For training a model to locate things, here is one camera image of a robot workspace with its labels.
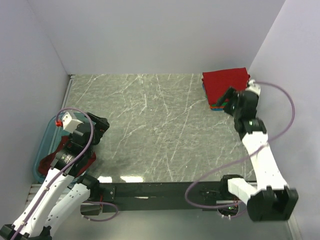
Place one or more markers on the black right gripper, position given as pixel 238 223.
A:
pixel 229 93

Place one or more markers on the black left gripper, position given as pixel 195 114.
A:
pixel 101 125

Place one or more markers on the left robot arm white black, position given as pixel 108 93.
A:
pixel 66 186

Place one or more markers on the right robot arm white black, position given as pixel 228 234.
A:
pixel 271 199

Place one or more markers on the folded green t shirt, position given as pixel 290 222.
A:
pixel 223 104

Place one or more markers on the folded orange t shirt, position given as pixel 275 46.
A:
pixel 216 106

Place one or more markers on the clear blue plastic bin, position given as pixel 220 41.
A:
pixel 49 143

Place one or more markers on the folded blue t shirt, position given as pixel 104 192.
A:
pixel 215 108

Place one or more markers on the dark red t shirt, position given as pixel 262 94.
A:
pixel 64 154

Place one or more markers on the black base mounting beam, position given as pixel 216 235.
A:
pixel 151 196

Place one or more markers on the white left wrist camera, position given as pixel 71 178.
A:
pixel 69 122

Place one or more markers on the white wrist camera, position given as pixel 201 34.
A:
pixel 69 122
pixel 254 87

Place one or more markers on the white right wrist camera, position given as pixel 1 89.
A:
pixel 254 87

